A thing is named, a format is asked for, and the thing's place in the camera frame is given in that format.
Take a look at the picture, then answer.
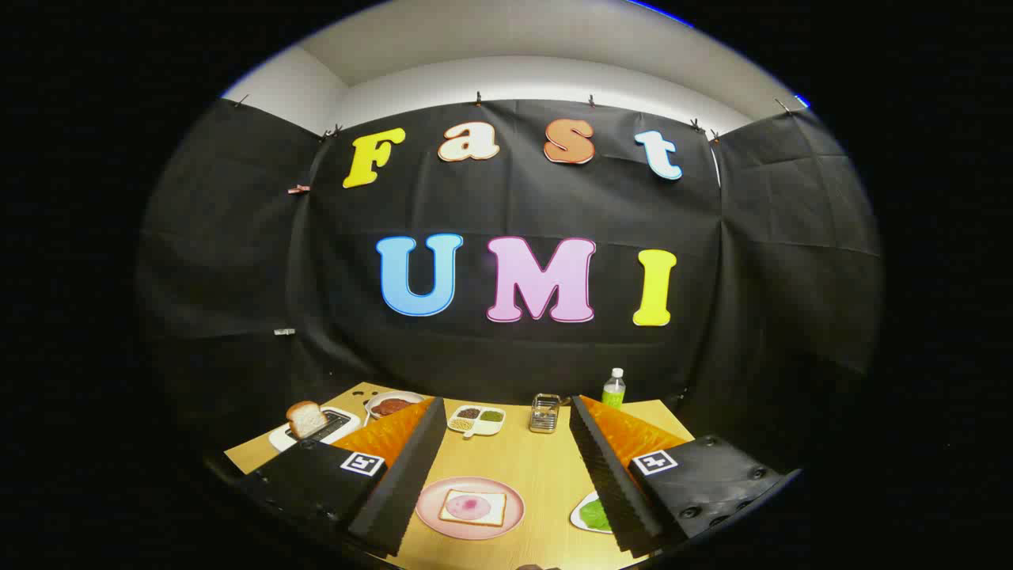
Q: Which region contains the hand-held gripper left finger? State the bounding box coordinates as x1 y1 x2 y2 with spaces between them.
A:
237 396 449 557

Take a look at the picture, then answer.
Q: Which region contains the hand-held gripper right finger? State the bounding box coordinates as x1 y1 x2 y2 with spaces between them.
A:
570 394 802 556

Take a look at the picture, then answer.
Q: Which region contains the plain bread slice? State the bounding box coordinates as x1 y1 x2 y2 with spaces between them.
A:
286 401 327 439

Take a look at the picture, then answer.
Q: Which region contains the white square plate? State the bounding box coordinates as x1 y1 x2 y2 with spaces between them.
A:
570 491 614 534

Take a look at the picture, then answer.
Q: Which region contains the pink round plate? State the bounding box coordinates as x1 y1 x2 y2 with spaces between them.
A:
415 476 525 541

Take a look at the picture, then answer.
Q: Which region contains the round white plate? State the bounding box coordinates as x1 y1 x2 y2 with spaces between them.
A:
364 390 427 421

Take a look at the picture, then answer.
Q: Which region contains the white divided bean dish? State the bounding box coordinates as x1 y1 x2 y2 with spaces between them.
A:
447 405 507 439

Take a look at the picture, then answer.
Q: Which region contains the white toaster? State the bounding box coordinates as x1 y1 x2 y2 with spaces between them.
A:
269 406 362 453

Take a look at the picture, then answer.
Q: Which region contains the bread slice with ham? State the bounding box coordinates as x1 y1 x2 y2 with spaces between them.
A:
438 489 507 527

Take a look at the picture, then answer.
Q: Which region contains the black backdrop cloth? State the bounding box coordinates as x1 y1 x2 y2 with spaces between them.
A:
135 97 883 476

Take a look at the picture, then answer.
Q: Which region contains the metal wire utensil holder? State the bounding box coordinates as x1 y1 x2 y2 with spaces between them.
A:
529 393 561 434

